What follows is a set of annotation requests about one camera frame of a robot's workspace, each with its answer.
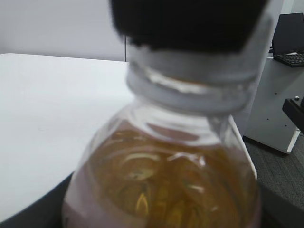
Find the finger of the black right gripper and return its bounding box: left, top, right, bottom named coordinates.
left=109, top=0, right=268, bottom=53

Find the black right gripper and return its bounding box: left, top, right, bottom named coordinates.
left=282, top=96, right=304, bottom=134

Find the white bottle cap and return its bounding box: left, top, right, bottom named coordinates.
left=127, top=10, right=273, bottom=115

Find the peach oolong tea bottle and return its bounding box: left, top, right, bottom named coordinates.
left=62, top=71, right=261, bottom=228

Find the grey desk cabinet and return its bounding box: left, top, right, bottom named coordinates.
left=244, top=58, right=304, bottom=154

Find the black keyboard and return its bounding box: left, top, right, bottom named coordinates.
left=273, top=53, right=304, bottom=67

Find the black office chair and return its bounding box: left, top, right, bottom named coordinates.
left=272, top=12, right=304, bottom=55

